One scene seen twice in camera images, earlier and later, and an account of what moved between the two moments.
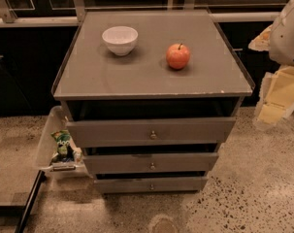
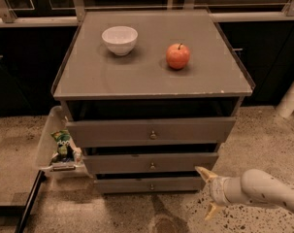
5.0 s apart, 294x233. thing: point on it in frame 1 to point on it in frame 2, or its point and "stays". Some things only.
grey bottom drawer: x=170 y=184 stays
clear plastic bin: x=58 y=155 stays
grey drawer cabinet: x=150 y=121 stays
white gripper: x=287 y=38 to x=216 y=190
